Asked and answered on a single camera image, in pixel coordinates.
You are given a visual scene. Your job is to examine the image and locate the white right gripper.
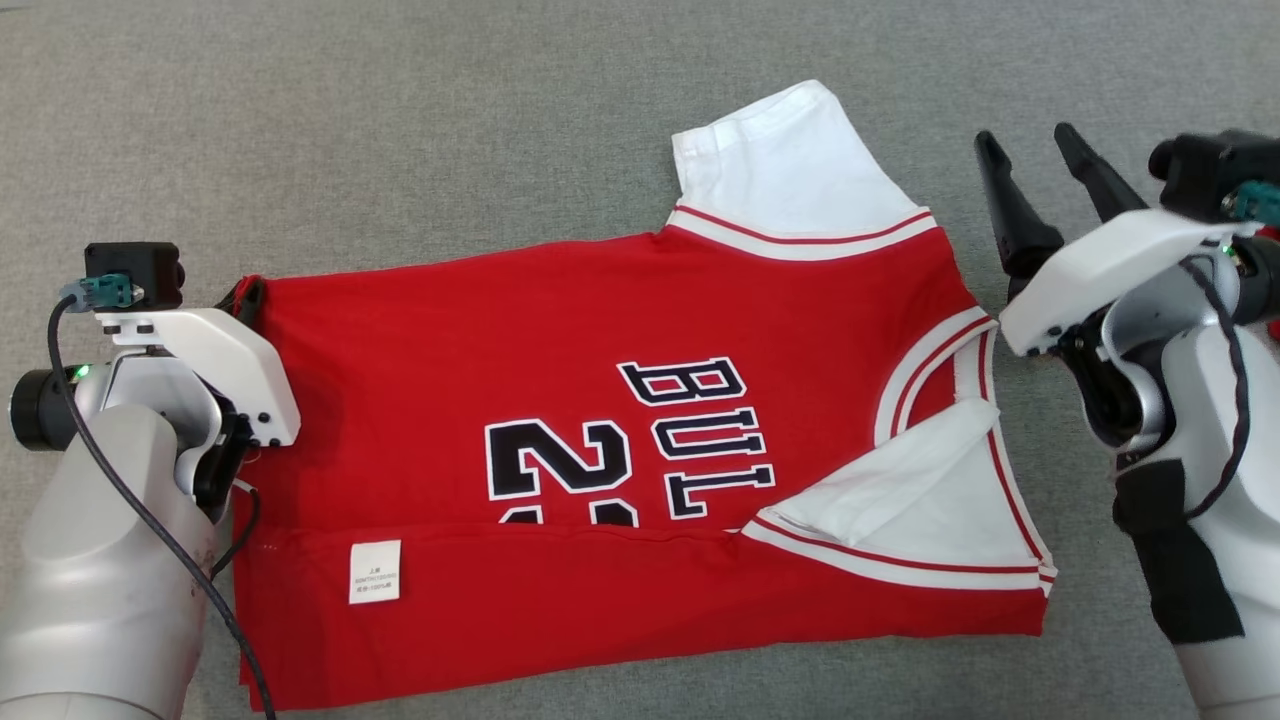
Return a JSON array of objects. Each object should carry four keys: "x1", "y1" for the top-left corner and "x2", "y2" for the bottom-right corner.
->
[{"x1": 975, "y1": 122, "x2": 1263, "y2": 358}]

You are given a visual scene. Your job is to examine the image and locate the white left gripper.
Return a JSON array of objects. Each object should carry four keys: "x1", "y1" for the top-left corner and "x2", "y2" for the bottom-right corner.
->
[{"x1": 95, "y1": 277, "x2": 301, "y2": 448}]

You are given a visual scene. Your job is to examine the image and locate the red and white basketball jersey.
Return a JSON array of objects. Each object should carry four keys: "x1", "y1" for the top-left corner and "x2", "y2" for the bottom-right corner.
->
[{"x1": 232, "y1": 80, "x2": 1059, "y2": 713}]

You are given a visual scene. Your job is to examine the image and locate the red shorts with white stripe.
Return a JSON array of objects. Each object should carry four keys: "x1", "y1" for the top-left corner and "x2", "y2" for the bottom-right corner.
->
[{"x1": 1255, "y1": 224, "x2": 1280, "y2": 347}]

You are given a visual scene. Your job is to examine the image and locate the black left cable teal plug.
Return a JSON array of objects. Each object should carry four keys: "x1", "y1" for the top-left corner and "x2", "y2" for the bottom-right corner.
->
[{"x1": 47, "y1": 275, "x2": 276, "y2": 720}]

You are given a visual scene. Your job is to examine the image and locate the black cable teal plug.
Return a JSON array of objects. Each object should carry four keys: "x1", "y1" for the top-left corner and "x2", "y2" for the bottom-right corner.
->
[
  {"x1": 1180, "y1": 180, "x2": 1280, "y2": 521},
  {"x1": 47, "y1": 275, "x2": 276, "y2": 720}
]

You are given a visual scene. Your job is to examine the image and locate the black right cable teal plug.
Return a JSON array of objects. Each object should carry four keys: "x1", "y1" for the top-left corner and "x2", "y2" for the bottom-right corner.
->
[{"x1": 1180, "y1": 180, "x2": 1280, "y2": 521}]

